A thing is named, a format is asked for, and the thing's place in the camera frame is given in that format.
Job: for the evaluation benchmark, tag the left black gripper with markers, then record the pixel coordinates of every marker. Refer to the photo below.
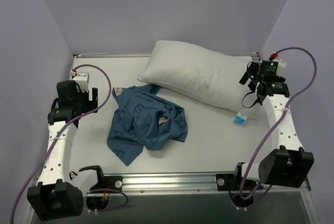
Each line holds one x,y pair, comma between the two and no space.
93,99

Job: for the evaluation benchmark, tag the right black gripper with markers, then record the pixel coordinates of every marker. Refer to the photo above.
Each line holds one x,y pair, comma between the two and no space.
248,75

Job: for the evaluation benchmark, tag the white pillow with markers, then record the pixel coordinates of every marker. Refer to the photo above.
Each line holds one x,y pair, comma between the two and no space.
204,75

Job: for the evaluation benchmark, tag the blue cartoon print pillowcase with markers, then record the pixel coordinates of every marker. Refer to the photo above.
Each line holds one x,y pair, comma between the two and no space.
143,120

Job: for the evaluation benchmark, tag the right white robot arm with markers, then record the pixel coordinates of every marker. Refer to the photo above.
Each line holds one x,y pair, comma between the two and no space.
288,163

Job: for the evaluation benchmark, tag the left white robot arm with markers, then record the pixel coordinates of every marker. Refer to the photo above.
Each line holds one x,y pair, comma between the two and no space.
55,195

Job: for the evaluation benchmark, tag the blue white pillow tag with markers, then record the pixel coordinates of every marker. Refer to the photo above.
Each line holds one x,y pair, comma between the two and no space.
240,118

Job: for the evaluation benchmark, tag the aluminium right side rail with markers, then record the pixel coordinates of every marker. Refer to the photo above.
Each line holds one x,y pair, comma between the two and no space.
255,57

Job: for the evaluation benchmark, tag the aluminium rail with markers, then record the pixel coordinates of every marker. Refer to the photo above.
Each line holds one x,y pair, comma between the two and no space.
255,57
151,183

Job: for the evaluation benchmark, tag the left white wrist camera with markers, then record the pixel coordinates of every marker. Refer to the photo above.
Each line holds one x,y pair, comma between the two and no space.
82,79

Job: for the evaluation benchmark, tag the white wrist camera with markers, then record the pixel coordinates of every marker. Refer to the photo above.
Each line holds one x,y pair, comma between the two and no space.
82,79
281,63

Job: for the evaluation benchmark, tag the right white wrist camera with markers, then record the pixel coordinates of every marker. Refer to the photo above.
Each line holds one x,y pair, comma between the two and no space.
281,63

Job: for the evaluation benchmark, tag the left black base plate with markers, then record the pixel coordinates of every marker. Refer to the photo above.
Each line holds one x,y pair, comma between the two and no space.
109,182

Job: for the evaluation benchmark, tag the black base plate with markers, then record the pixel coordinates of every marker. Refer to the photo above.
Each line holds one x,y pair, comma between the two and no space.
109,182
228,181

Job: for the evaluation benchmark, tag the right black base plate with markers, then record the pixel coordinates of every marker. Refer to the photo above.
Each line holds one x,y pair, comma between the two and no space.
228,181

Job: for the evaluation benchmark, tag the aluminium front rail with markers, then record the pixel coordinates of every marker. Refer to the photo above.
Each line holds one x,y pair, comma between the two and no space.
151,183

